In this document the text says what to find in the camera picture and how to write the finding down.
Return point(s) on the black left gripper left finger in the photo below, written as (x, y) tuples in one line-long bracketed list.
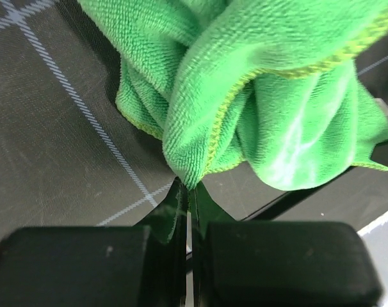
[(140, 265)]

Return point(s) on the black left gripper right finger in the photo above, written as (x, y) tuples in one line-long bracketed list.
[(277, 263)]

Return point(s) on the green microfiber towel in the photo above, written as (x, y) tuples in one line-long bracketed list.
[(270, 83)]

